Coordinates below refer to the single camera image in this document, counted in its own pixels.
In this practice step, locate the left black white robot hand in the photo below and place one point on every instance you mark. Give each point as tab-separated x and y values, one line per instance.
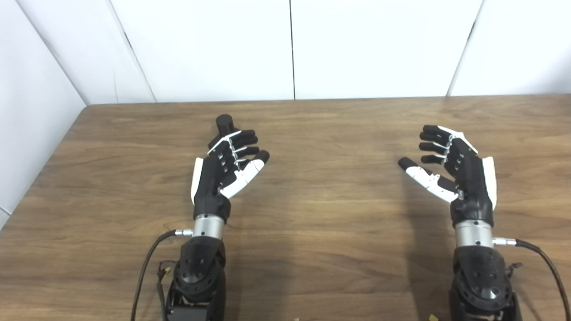
209	191

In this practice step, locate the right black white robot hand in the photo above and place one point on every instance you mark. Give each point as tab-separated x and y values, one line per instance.
473	191

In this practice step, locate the black peg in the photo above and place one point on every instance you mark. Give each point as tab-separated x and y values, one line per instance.
224	122

